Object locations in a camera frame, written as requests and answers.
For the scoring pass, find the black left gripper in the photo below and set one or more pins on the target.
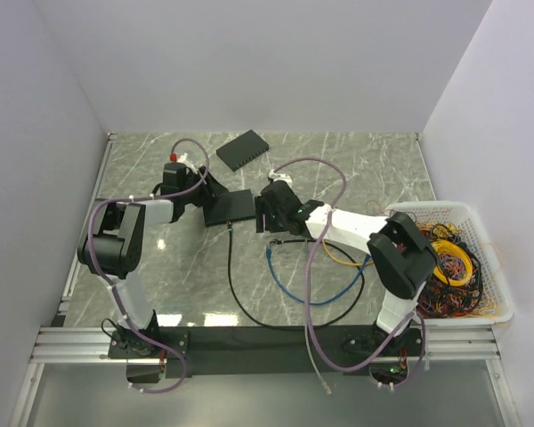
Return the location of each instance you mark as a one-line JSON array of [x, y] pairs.
[[213, 187]]

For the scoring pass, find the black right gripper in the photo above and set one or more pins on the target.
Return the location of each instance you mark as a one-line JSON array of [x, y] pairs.
[[271, 227]]

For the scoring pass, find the black network switch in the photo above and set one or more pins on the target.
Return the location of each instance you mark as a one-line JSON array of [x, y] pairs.
[[235, 206]]

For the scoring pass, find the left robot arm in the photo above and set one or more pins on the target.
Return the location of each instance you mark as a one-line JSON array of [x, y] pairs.
[[111, 243]]

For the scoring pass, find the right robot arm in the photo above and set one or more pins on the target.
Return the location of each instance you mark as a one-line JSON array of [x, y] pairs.
[[403, 257]]

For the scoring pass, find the white plastic basket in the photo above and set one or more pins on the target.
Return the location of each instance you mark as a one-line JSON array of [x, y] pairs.
[[468, 287]]

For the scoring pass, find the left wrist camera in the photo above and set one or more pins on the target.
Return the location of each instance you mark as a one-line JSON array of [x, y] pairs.
[[179, 174]]

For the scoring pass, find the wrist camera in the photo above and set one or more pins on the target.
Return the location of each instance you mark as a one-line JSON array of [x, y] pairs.
[[279, 189], [179, 174]]

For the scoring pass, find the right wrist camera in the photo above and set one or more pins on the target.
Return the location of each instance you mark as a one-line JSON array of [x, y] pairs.
[[279, 189]]

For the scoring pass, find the dark network switch far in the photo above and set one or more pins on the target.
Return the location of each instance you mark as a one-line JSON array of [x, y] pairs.
[[242, 150]]

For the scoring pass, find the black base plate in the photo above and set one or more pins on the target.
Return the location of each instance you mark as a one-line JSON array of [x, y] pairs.
[[250, 350]]

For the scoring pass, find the aluminium rail frame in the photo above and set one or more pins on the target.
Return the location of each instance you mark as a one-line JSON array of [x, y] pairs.
[[183, 267]]

